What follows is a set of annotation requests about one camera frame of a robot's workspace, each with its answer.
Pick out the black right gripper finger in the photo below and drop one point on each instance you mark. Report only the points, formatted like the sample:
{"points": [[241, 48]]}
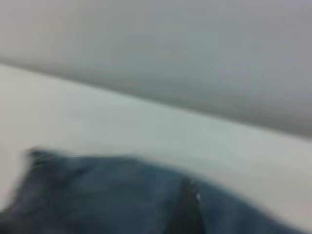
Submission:
{"points": [[187, 212]]}

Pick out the blue denim shorts with print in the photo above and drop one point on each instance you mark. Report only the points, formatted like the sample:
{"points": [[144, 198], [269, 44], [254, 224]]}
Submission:
{"points": [[97, 195]]}

